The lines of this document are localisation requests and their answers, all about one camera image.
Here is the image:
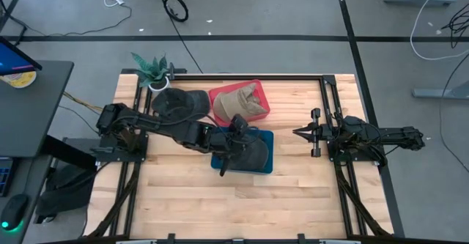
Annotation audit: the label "black desk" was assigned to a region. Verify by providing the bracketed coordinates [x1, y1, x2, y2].
[0, 59, 75, 159]

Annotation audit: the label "black aluminium frame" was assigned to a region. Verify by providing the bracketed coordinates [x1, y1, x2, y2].
[82, 67, 406, 244]

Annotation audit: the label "black keyboard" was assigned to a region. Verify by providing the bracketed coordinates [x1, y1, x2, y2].
[0, 157, 18, 197]

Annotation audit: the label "black computer mouse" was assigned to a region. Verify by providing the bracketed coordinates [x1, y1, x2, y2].
[0, 193, 29, 232]

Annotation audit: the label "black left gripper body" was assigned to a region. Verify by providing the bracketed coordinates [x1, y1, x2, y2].
[209, 114, 250, 177]

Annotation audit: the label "white plant pot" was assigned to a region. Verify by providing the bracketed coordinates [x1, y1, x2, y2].
[148, 75, 171, 92]

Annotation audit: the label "long white cable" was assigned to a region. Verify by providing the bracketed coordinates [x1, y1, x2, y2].
[409, 0, 469, 61]

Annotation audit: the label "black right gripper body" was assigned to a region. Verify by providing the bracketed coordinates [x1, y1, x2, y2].
[310, 107, 340, 158]

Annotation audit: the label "coiled black cable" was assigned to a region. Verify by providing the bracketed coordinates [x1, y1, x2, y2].
[155, 0, 204, 75]

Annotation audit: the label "computer monitor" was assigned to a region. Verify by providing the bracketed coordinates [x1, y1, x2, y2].
[0, 35, 43, 77]

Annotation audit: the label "red plastic bin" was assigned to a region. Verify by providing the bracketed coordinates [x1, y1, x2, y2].
[207, 78, 271, 127]

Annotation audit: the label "black bag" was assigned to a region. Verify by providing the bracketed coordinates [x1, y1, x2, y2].
[34, 163, 98, 225]

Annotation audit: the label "thin black cable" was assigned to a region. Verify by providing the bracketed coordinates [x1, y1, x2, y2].
[438, 53, 469, 174]
[0, 4, 133, 38]

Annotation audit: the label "yellow bowl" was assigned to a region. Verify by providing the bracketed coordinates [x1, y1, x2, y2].
[0, 70, 37, 89]

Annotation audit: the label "dark grey cap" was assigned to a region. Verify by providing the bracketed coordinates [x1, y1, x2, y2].
[234, 136, 270, 174]
[151, 88, 212, 125]

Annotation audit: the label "green snake plant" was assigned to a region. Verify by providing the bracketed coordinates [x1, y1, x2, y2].
[130, 52, 173, 89]

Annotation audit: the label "yellow and black wires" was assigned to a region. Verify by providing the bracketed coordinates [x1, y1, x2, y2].
[62, 92, 106, 114]

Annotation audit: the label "black cable bundle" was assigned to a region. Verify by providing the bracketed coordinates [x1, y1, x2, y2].
[441, 4, 469, 49]

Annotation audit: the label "blue plastic bin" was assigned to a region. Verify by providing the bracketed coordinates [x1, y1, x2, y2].
[210, 126, 275, 175]

